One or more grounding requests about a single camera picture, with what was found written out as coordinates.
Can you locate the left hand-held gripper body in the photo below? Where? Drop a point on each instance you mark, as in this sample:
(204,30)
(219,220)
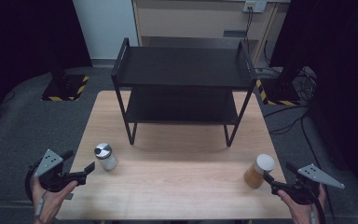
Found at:
(48,161)

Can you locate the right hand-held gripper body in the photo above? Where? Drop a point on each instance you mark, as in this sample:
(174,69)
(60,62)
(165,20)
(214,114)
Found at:
(318,176)

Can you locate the orange jar with white lid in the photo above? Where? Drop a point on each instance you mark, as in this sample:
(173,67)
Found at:
(256,172)

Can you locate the glass jar with silver lid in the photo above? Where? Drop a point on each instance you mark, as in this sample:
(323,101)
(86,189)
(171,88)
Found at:
(106,157)

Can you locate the black two-tier metal rack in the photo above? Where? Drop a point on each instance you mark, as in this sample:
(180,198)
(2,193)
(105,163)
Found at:
(183,67)

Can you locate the person's right hand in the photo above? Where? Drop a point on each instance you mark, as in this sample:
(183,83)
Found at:
(301,213)

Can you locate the person's left hand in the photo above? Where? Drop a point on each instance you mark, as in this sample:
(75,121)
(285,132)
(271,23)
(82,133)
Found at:
(51,202)

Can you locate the grey tape piece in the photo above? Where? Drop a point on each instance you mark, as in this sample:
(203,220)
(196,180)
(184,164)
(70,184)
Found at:
(69,196)

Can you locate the black stand with striped base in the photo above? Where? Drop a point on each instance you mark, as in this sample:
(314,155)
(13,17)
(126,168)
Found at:
(65,88)
(281,91)

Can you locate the black curtain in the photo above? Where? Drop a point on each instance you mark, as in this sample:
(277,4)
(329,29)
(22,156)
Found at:
(28,34)
(338,46)

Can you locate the beige wooden cabinet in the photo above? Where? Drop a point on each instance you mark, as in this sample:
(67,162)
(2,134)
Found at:
(192,21)

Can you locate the white wall socket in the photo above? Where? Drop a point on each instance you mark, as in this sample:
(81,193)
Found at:
(254,5)

